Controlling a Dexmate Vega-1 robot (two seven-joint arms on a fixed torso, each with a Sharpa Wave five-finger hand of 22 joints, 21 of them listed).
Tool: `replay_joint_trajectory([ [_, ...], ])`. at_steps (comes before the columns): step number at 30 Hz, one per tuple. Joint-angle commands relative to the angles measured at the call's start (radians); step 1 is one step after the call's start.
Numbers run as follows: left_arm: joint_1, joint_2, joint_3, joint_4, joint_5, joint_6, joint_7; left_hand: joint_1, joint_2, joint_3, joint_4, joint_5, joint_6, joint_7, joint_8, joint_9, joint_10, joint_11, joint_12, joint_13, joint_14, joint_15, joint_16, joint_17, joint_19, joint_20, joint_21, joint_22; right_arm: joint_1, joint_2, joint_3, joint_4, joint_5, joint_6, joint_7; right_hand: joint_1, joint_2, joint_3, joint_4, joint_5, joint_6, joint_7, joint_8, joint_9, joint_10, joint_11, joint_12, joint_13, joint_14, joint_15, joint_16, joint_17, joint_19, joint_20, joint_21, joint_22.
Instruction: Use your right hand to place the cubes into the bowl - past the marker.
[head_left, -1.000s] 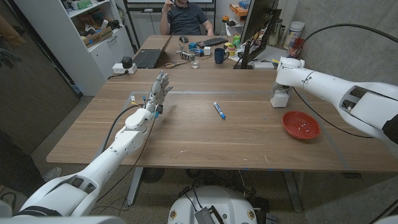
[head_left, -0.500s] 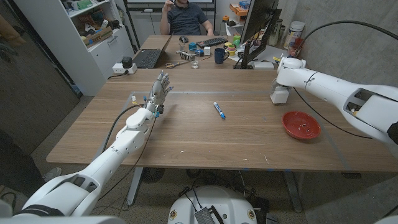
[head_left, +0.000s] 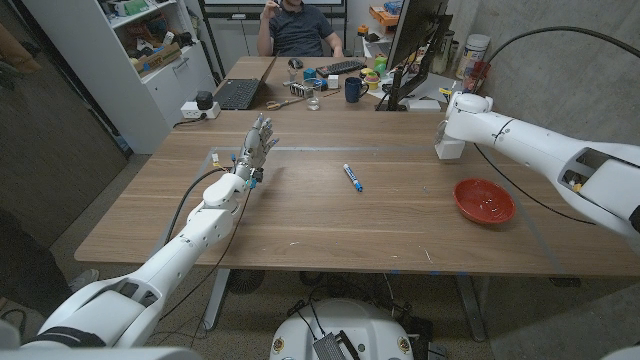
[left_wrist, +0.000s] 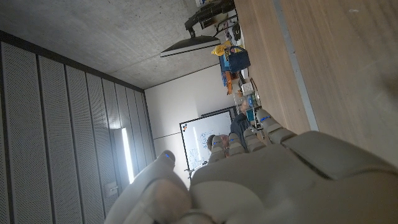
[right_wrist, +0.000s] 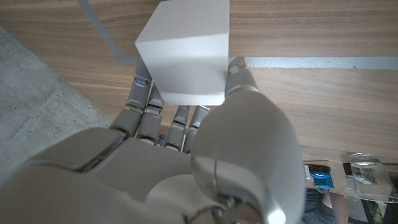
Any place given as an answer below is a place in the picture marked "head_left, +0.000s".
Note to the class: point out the person forearm tan sleeve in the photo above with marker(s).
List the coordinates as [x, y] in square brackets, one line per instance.
[17, 55]

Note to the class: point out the white power strip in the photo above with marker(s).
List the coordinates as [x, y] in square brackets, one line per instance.
[192, 112]

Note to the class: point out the clear drinking glass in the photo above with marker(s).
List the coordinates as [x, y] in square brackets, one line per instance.
[313, 97]

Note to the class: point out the row of silver clips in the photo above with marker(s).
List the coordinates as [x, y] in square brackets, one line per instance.
[299, 90]

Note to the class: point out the red bowl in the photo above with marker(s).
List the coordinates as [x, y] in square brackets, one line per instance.
[482, 200]

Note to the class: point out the white shelf cabinet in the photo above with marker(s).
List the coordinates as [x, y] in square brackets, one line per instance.
[125, 100]

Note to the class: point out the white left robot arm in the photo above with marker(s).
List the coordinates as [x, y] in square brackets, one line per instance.
[170, 260]

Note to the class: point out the dark blue mug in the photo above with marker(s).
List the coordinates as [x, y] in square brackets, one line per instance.
[354, 90]

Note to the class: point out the blue marker pen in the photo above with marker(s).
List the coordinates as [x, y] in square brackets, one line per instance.
[352, 177]

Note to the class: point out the wooden office desk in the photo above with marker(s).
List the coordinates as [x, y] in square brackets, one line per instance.
[340, 104]

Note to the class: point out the black power adapter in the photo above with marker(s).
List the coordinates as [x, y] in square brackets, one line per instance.
[204, 100]

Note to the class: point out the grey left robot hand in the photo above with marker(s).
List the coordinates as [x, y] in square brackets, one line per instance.
[255, 147]

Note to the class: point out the white paper sheet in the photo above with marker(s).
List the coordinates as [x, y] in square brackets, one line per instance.
[430, 82]

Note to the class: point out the orange storage box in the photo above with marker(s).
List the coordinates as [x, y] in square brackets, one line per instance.
[382, 16]

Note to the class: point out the white round canister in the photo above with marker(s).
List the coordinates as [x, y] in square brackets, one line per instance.
[472, 52]

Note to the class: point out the flat white box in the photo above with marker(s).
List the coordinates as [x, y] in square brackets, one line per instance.
[423, 105]

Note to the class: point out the black computer monitor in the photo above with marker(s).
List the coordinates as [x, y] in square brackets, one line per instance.
[415, 30]

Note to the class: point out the stacked coloured cups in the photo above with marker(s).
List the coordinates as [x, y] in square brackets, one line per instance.
[371, 81]

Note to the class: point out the green plastic toy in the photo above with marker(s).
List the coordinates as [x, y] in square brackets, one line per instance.
[380, 64]

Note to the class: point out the grey table leg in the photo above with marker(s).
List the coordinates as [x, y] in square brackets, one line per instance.
[471, 310]
[216, 300]

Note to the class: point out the brown cardboard box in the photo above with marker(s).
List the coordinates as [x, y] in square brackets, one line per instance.
[157, 59]

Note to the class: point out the grey finned electronics box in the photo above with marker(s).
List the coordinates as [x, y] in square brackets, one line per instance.
[329, 347]

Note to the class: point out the black keyboard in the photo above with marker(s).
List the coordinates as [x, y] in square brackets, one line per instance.
[340, 67]

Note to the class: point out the black laptop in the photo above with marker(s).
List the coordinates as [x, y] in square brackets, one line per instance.
[237, 93]

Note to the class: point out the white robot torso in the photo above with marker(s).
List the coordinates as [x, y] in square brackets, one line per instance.
[350, 320]

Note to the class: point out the seated person dark shirt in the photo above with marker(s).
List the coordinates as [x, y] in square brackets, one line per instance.
[300, 30]

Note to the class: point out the black round floor fan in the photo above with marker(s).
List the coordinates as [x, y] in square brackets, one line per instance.
[246, 281]

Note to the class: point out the black computer mouse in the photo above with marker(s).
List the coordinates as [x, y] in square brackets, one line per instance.
[295, 63]

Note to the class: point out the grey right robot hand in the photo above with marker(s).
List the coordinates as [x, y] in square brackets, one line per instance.
[442, 132]

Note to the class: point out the person in dark trousers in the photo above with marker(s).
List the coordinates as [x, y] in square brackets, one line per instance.
[25, 270]

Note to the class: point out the small white printed cube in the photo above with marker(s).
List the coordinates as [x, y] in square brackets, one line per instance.
[333, 81]

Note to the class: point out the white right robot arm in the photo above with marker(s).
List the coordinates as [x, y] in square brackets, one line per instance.
[540, 145]

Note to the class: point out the small blue cube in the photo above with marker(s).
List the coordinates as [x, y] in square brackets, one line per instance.
[310, 74]

